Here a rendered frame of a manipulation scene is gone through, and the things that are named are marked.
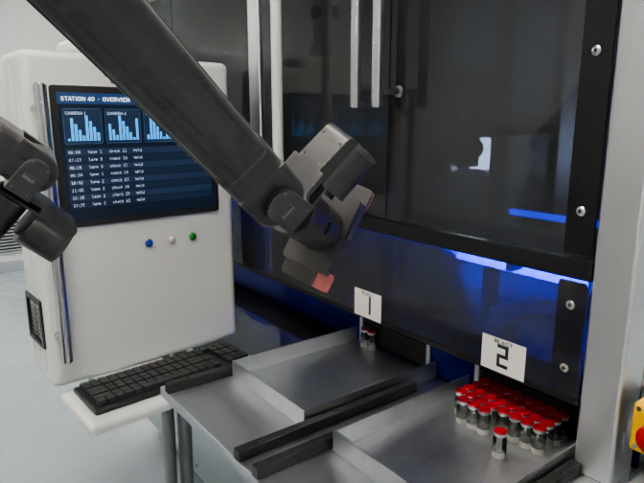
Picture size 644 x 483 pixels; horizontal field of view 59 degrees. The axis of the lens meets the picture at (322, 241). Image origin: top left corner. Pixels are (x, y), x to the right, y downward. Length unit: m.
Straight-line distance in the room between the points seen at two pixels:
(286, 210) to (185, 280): 1.00
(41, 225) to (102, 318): 0.61
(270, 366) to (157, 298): 0.39
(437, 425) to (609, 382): 0.31
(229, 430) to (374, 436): 0.25
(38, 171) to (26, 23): 5.24
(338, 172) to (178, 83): 0.22
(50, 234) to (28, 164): 0.11
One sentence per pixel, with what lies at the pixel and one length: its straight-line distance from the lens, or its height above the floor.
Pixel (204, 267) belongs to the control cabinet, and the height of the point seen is 1.02.
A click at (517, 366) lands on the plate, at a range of 1.00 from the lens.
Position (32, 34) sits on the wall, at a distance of 6.06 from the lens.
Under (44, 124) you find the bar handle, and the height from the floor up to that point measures 1.40.
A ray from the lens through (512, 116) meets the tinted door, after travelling 0.96.
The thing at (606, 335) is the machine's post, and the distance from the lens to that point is 0.91.
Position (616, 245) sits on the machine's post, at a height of 1.24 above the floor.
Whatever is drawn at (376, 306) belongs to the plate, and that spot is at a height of 1.02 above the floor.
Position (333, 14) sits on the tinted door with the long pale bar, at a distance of 1.29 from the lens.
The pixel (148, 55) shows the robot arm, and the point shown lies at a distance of 0.42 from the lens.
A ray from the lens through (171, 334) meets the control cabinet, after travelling 1.55.
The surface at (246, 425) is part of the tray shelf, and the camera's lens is 1.06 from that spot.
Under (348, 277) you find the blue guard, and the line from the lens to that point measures 1.26.
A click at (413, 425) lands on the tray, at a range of 1.06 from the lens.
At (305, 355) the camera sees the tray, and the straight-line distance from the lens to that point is 1.32.
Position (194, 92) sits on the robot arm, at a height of 1.43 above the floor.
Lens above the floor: 1.41
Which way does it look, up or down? 12 degrees down
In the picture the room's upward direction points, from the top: straight up
